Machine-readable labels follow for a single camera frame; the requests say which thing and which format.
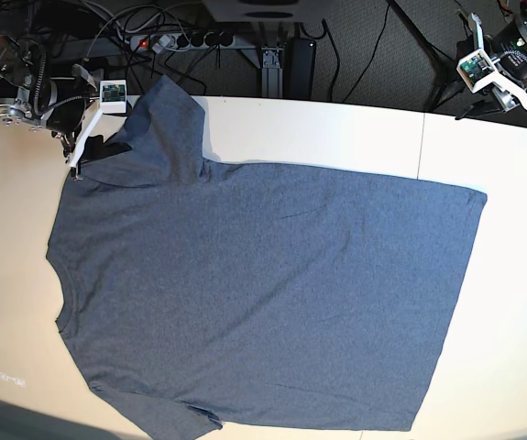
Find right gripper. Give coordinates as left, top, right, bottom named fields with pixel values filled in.
left=63, top=98, right=130, bottom=160

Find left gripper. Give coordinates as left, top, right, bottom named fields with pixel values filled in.
left=455, top=68, right=527, bottom=120

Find blue grey T-shirt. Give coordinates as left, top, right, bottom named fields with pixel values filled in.
left=47, top=78, right=487, bottom=439

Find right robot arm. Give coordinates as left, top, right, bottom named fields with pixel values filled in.
left=0, top=1, right=131, bottom=168

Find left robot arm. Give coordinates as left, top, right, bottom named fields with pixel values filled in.
left=455, top=1, right=527, bottom=120

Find white power strip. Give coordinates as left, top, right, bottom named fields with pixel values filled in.
left=128, top=30, right=241, bottom=55

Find aluminium table leg profile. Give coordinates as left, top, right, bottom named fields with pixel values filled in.
left=239, top=48, right=283, bottom=99

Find black power adapter brick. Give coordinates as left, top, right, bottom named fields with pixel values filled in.
left=284, top=38, right=316, bottom=101

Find small white label sticker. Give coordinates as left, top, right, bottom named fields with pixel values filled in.
left=0, top=371, right=27, bottom=388

